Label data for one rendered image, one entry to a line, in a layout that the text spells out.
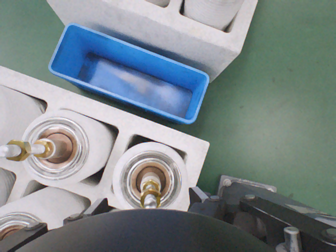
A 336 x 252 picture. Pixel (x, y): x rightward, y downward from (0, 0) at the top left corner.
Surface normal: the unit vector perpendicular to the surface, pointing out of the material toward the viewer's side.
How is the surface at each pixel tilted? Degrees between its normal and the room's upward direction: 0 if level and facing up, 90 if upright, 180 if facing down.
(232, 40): 0
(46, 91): 0
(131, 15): 90
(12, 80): 0
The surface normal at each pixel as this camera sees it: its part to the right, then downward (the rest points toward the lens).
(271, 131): 0.08, -0.08
